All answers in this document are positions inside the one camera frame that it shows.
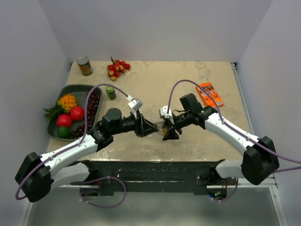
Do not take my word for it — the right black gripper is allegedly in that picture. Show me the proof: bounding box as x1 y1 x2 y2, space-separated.
161 111 193 140

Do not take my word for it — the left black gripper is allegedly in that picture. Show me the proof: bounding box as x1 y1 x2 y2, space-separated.
111 110 158 138

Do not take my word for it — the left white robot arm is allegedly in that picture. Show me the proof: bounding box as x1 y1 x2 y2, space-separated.
15 108 158 202

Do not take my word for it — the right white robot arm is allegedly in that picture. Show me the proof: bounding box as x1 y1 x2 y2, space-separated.
159 93 280 185

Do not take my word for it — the green lid bottle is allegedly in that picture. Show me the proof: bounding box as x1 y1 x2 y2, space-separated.
105 86 116 100

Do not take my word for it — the orange cardboard box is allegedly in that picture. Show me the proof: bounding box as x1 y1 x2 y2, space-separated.
196 82 224 107

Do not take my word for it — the dark purple grape bunch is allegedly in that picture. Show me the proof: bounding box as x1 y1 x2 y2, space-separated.
71 90 101 139

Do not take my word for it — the red cherry bunch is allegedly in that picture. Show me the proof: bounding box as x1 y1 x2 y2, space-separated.
106 57 131 81

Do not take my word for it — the red toy apple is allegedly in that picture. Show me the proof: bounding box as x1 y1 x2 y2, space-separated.
69 106 85 121

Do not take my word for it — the dark grey tray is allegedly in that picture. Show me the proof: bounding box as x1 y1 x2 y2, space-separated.
48 84 103 141

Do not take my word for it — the green toy lime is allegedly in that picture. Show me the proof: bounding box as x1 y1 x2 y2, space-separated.
57 126 71 139

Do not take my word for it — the red toy fruit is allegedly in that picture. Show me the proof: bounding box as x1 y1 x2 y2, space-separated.
56 114 72 128

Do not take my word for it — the toy pineapple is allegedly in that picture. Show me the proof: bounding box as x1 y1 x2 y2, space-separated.
44 94 79 120

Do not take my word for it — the tin food can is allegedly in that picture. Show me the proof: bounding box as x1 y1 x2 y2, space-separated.
76 56 93 76

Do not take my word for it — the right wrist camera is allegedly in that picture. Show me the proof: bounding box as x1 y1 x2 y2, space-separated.
159 105 173 119

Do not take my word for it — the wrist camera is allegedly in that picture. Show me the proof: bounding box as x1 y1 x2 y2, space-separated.
127 95 143 118
159 105 173 119

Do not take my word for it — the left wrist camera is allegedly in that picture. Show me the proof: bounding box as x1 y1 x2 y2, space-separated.
127 95 143 118

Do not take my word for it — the black base frame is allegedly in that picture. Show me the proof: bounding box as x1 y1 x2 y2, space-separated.
83 160 236 196

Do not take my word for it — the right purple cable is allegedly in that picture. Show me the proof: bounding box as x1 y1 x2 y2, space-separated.
167 79 301 203

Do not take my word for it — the purple cable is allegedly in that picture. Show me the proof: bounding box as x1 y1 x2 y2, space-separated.
167 79 301 203
15 83 132 208

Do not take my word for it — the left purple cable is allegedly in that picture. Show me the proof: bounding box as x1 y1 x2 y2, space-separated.
15 83 132 208

